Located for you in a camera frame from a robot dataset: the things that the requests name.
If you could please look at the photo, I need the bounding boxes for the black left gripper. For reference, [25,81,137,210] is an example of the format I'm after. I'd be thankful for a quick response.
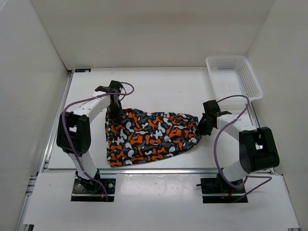
[106,100,125,124]

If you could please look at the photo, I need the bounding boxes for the orange camouflage shorts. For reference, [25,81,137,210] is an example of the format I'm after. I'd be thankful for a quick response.
[105,108,202,167]

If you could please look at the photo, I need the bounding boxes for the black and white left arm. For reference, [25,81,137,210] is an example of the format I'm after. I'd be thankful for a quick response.
[56,80,124,193]

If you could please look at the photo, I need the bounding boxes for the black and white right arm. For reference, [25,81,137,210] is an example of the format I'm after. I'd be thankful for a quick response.
[197,100,280,193]

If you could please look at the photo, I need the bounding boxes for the white perforated plastic basket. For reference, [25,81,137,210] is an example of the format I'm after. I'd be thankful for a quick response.
[205,55,263,105]

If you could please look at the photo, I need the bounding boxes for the black corner label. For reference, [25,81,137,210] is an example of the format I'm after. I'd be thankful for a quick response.
[75,68,91,73]

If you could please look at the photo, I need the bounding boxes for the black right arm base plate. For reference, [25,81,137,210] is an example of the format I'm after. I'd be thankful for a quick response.
[196,178,248,204]

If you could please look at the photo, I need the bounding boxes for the left side aluminium rail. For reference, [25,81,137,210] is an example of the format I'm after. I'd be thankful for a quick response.
[36,70,74,176]

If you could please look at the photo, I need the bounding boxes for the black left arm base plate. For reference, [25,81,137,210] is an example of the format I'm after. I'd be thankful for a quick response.
[71,177,116,202]

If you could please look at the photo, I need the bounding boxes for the aluminium table edge rail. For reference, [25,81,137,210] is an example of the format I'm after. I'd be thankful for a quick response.
[38,167,275,176]

